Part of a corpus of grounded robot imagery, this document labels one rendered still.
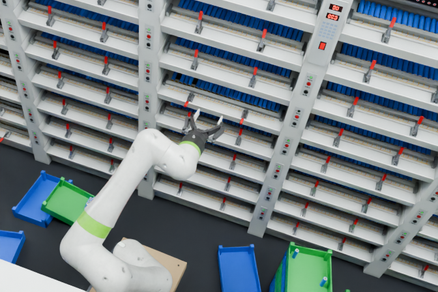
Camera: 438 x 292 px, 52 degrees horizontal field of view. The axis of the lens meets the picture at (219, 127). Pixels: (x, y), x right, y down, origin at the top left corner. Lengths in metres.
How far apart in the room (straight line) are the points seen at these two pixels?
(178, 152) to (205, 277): 1.16
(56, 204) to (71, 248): 1.15
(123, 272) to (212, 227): 1.25
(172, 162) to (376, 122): 0.90
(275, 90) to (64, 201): 1.42
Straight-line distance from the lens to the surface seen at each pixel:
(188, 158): 1.55
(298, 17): 1.74
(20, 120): 2.88
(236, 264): 2.63
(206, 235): 2.70
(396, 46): 1.77
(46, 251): 2.68
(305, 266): 2.25
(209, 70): 1.99
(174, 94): 2.14
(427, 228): 2.52
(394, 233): 2.51
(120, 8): 2.00
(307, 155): 2.23
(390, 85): 1.89
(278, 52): 1.85
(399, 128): 2.02
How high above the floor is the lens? 2.30
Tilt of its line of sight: 45 degrees down
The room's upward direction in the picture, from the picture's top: 11 degrees clockwise
